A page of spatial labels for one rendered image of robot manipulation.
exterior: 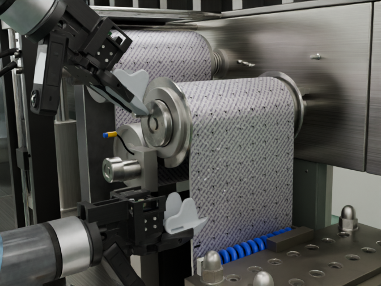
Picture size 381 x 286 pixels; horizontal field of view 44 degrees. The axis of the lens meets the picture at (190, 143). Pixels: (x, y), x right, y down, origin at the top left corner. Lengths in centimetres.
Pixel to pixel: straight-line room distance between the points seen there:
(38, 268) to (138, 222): 14
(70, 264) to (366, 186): 329
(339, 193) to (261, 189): 311
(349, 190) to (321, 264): 309
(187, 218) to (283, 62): 43
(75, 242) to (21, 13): 30
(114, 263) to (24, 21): 34
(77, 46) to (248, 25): 49
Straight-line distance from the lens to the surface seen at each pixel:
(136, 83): 72
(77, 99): 108
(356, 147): 91
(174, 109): 72
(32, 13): 65
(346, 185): 388
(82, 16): 69
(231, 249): 79
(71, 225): 63
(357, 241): 90
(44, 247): 61
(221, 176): 77
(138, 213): 66
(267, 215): 87
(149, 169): 78
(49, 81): 67
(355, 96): 90
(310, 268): 77
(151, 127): 76
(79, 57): 67
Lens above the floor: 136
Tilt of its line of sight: 11 degrees down
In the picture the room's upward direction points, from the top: 1 degrees counter-clockwise
